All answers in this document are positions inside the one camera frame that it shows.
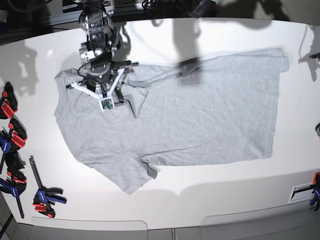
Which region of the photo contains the dark object right edge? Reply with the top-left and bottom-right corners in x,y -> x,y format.
315,123 -> 320,137

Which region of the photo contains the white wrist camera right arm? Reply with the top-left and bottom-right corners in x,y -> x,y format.
98,96 -> 115,112

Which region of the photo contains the blue red clamp lower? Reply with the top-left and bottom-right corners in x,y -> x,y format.
0,152 -> 28,220

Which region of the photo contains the grey T-shirt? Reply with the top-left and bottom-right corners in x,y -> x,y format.
54,48 -> 290,194

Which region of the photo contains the aluminium rail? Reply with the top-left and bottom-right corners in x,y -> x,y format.
40,11 -> 81,26

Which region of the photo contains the blue red clamp middle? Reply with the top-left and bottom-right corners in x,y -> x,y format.
0,117 -> 28,174

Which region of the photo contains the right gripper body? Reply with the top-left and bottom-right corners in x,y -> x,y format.
65,60 -> 139,105

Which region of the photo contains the red black clamp top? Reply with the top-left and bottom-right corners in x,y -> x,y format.
0,81 -> 18,120

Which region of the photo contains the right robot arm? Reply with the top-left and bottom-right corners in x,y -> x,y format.
65,0 -> 132,110

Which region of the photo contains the blue bar clamp front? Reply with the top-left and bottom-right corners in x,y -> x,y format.
29,155 -> 67,218

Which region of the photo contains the white label plate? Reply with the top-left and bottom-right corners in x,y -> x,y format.
288,182 -> 314,204

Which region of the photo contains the blue clamp right edge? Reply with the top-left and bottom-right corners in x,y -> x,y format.
309,172 -> 320,212

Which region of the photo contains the blue red clamp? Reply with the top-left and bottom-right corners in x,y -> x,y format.
0,117 -> 28,174
0,152 -> 28,220

